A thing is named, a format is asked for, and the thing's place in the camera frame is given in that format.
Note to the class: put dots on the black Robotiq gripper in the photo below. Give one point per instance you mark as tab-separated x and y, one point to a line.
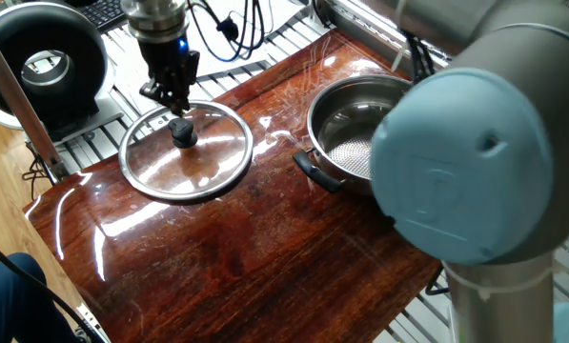
169	62

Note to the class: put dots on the glass lid with black knob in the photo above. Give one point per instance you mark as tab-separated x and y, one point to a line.
183	132

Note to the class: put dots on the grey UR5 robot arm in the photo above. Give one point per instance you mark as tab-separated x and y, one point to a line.
455	167

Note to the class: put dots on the stainless steel pot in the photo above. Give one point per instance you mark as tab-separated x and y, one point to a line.
351	138

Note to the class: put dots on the black keyboard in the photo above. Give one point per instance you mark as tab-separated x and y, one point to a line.
105	12

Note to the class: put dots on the wood pattern table mat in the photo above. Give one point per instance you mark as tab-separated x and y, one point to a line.
241	262

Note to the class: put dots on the person's leg blue trousers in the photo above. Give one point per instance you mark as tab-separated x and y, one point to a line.
12	305

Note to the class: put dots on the slanted aluminium post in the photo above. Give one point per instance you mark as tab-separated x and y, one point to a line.
17	100

